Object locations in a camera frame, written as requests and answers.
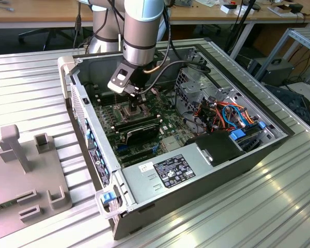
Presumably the metal socket cover frame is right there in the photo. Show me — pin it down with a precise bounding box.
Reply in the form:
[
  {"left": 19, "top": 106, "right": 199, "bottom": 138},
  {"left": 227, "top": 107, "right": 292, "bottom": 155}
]
[{"left": 138, "top": 91, "right": 156, "bottom": 112}]

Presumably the CPU socket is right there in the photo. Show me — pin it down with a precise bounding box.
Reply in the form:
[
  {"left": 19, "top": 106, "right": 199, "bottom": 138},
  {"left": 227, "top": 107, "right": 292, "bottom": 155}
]
[{"left": 116, "top": 102, "right": 152, "bottom": 122}]

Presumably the installed RAM stick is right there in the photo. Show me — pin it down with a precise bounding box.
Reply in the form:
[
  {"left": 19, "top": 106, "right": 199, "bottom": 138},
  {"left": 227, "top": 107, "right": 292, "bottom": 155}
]
[{"left": 113, "top": 116, "right": 163, "bottom": 133}]

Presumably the green motherboard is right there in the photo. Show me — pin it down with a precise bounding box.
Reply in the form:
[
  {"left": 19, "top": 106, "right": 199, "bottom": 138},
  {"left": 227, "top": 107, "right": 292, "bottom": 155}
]
[{"left": 91, "top": 86, "right": 206, "bottom": 168}]

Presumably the metal drive cage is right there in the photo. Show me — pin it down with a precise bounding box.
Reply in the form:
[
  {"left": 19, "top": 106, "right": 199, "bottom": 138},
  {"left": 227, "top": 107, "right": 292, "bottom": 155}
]
[{"left": 174, "top": 49, "right": 240, "bottom": 131}]

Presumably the black graphics card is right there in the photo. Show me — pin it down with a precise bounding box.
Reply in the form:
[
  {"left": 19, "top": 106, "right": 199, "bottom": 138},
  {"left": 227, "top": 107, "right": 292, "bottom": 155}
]
[{"left": 123, "top": 123, "right": 161, "bottom": 146}]

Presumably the silver finned chipset heatsink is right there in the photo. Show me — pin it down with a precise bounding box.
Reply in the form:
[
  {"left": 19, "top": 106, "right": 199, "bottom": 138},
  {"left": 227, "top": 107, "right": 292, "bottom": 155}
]
[{"left": 162, "top": 136, "right": 183, "bottom": 152}]

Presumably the black office chair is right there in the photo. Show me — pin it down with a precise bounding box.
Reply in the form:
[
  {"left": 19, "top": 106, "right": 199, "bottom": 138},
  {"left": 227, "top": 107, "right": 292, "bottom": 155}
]
[
  {"left": 195, "top": 23, "right": 222, "bottom": 36},
  {"left": 17, "top": 25, "right": 81, "bottom": 51}
]

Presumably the light wooden desk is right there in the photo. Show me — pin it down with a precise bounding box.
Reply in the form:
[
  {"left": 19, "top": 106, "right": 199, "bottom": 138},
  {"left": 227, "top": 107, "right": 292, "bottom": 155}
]
[
  {"left": 167, "top": 0, "right": 310, "bottom": 28},
  {"left": 0, "top": 0, "right": 94, "bottom": 29}
]

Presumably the black plastic shroud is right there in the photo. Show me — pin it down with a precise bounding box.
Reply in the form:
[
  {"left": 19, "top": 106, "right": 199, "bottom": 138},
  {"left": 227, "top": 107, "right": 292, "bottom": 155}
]
[{"left": 184, "top": 130, "right": 246, "bottom": 167}]

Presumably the grey power supply unit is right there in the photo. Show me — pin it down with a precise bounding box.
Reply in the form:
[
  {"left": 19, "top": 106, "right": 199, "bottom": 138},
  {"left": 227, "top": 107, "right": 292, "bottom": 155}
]
[{"left": 120, "top": 143, "right": 215, "bottom": 207}]

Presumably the small white box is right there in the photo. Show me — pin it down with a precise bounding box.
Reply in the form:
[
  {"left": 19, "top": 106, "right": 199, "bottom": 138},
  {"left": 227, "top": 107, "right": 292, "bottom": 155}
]
[{"left": 220, "top": 4, "right": 240, "bottom": 16}]

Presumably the hard disk in blue carrier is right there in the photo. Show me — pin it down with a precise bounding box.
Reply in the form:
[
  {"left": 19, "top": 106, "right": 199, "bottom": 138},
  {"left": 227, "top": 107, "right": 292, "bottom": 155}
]
[{"left": 228, "top": 123, "right": 273, "bottom": 153}]

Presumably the open grey PC case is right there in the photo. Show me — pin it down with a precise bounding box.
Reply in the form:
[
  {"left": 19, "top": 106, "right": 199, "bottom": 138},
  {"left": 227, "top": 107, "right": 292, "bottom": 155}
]
[{"left": 57, "top": 42, "right": 297, "bottom": 241}]

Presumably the grey plastic parts rack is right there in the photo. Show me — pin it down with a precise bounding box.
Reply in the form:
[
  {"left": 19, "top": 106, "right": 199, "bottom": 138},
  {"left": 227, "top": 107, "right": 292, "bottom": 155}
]
[{"left": 0, "top": 124, "right": 73, "bottom": 245}]

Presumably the dark bag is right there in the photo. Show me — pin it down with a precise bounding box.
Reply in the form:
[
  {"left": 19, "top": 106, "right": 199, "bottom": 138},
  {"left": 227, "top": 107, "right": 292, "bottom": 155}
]
[{"left": 263, "top": 84, "right": 310, "bottom": 126}]

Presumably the brown cardboard box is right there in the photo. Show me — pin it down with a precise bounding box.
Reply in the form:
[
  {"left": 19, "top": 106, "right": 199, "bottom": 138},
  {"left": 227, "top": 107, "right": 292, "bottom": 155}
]
[{"left": 267, "top": 4, "right": 293, "bottom": 18}]

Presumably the green RAM stick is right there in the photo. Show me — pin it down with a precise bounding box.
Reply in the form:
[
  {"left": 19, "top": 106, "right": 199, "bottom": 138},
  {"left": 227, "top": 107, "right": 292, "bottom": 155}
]
[{"left": 0, "top": 200, "right": 18, "bottom": 215}]

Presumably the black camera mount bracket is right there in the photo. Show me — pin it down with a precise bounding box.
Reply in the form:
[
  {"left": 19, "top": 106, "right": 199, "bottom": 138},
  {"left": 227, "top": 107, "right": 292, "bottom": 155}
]
[{"left": 112, "top": 63, "right": 135, "bottom": 87}]

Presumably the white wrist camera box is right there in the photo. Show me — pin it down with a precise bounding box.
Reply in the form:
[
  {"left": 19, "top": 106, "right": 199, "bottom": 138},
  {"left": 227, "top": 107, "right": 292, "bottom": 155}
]
[{"left": 107, "top": 76, "right": 131, "bottom": 94}]

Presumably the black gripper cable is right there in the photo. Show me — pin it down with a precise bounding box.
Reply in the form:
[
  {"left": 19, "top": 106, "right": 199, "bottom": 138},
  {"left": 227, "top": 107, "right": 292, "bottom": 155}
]
[{"left": 141, "top": 5, "right": 210, "bottom": 95}]

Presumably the blue flat data wire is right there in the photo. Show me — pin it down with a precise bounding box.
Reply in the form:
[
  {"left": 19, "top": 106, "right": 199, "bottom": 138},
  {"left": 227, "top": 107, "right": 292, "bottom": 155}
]
[{"left": 221, "top": 104, "right": 250, "bottom": 128}]

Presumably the grey metal shelf frame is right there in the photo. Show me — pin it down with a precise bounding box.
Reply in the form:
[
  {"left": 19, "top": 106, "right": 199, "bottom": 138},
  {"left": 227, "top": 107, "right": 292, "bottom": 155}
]
[{"left": 257, "top": 27, "right": 310, "bottom": 86}]

